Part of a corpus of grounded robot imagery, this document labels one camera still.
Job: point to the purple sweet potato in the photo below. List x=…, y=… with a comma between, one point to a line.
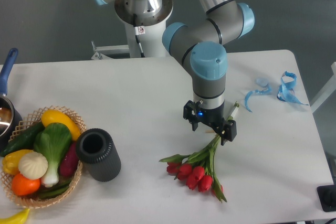
x=69, y=163

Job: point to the red tulip bouquet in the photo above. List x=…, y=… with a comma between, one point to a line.
x=197, y=170

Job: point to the pale blue bottle cap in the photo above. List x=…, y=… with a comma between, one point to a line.
x=262, y=82

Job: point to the yellow banana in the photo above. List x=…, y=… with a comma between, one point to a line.
x=18, y=218

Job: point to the blue handled saucepan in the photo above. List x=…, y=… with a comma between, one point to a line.
x=10, y=117

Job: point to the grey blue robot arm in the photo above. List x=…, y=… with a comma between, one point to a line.
x=200, y=50

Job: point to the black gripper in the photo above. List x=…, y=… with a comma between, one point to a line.
x=214, y=118

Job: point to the blue ribbon strip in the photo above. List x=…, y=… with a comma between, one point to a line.
x=265, y=91

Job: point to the green bok choy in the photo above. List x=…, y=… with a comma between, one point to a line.
x=53, y=143

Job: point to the dark green cucumber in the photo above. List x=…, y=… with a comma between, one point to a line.
x=24, y=140

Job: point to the woven bamboo basket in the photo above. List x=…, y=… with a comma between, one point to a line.
x=34, y=201

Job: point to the white steamed bun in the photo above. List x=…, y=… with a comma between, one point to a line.
x=33, y=165

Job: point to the yellow bell pepper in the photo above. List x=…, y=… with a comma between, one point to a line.
x=10, y=161

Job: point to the white frame at right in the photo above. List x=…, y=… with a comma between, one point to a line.
x=324, y=92

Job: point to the green pea pod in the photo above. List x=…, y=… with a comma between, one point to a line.
x=52, y=192

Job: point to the blue curled ribbon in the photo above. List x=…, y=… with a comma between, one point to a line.
x=286, y=89

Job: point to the orange tangerine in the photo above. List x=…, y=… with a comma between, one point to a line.
x=22, y=186

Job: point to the dark grey ribbed vase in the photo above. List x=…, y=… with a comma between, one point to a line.
x=96, y=150

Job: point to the black device at edge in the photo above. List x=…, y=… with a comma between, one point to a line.
x=326, y=196

